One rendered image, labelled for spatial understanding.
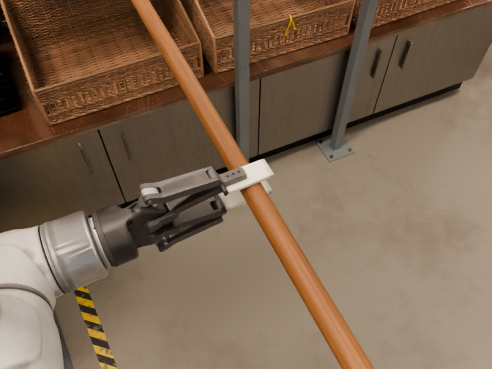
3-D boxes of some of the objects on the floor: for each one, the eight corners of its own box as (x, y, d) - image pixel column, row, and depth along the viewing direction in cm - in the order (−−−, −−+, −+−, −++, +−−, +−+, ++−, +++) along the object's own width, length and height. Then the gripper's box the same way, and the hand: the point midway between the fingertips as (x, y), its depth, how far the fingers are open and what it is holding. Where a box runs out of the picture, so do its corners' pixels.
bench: (-32, 170, 215) (-110, 72, 168) (404, 33, 273) (438, -69, 226) (-17, 273, 185) (-107, 189, 138) (468, 94, 244) (523, -7, 196)
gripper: (74, 181, 54) (258, 117, 60) (106, 247, 67) (255, 189, 73) (91, 233, 50) (285, 159, 56) (121, 291, 63) (277, 226, 69)
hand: (245, 184), depth 64 cm, fingers closed on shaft, 3 cm apart
